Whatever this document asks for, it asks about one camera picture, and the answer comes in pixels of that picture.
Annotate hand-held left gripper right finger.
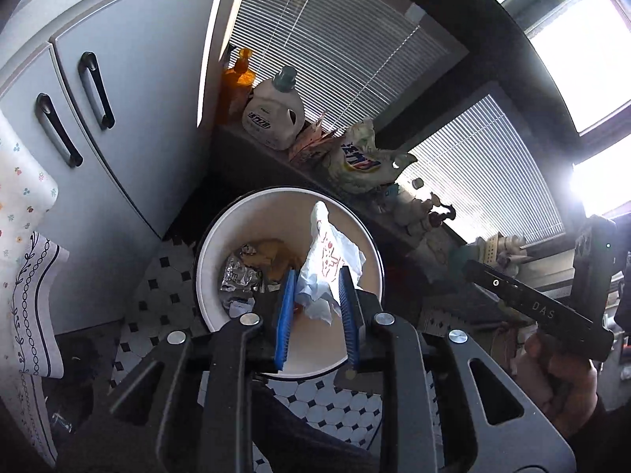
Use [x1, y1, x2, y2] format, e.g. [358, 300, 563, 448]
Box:
[338, 266, 577, 473]

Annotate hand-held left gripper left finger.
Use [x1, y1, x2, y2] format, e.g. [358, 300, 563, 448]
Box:
[55, 268, 299, 473]

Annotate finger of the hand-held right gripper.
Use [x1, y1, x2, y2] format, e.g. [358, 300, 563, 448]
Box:
[446, 245, 476, 281]

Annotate white paper wrapper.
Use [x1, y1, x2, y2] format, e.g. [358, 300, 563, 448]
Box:
[295, 200, 368, 327]

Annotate silver foil snack wrapper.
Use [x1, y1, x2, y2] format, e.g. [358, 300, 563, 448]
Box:
[219, 251, 265, 314]

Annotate white round trash bin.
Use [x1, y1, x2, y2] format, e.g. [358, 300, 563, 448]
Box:
[193, 184, 384, 381]

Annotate person's right forearm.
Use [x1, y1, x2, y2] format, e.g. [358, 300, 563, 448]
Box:
[567, 394, 631, 473]

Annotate person's right hand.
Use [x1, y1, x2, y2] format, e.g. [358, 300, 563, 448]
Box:
[513, 330, 600, 437]

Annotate white window blind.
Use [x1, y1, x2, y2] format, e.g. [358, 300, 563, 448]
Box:
[409, 93, 566, 245]
[224, 0, 469, 135]

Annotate person's leg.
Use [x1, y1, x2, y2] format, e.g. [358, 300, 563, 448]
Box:
[249, 379, 381, 473]

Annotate white yellow detergent bag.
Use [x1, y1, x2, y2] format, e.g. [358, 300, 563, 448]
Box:
[323, 118, 418, 196]

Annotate pink and white packet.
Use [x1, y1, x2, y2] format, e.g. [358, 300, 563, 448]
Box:
[288, 113, 339, 163]

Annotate white detergent jug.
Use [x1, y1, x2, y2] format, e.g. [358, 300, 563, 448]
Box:
[241, 65, 305, 151]

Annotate orange spray bottle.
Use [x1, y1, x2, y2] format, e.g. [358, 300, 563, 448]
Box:
[217, 48, 257, 127]

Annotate grey cabinet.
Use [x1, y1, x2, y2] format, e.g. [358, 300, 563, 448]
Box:
[0, 0, 232, 337]

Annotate white towel black pattern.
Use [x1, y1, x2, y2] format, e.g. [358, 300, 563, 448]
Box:
[0, 229, 71, 469]

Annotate black cabinet handle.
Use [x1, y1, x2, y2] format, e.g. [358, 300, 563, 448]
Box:
[35, 93, 84, 168]
[78, 52, 117, 131]

